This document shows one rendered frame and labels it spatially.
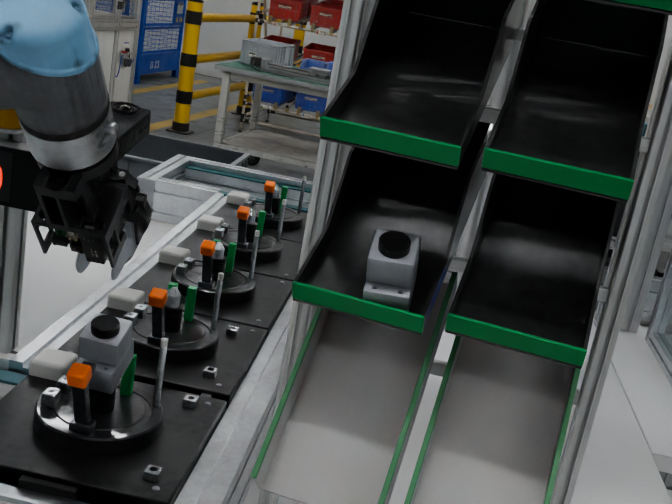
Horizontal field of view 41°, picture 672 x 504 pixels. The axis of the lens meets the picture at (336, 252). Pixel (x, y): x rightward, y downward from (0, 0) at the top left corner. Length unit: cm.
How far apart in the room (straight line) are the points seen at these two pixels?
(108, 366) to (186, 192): 123
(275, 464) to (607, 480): 63
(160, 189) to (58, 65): 151
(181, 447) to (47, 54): 50
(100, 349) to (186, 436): 15
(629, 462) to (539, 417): 54
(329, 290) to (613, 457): 76
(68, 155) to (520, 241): 48
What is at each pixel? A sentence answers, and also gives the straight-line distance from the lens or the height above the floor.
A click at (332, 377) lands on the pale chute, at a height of 109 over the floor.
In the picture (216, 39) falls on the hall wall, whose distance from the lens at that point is 1220.
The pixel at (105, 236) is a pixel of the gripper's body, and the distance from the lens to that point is 83.
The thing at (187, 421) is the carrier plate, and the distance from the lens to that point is 108.
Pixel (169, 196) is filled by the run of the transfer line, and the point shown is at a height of 93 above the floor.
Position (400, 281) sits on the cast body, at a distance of 83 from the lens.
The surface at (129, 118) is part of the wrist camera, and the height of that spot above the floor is 132.
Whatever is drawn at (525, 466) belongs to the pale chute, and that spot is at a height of 105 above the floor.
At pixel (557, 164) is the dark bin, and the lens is 81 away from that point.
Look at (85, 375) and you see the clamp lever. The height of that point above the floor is 107.
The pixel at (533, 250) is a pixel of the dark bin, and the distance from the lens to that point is 97.
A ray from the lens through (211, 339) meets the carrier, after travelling 125.
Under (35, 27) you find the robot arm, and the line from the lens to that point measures 69.
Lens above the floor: 149
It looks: 17 degrees down
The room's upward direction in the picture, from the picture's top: 10 degrees clockwise
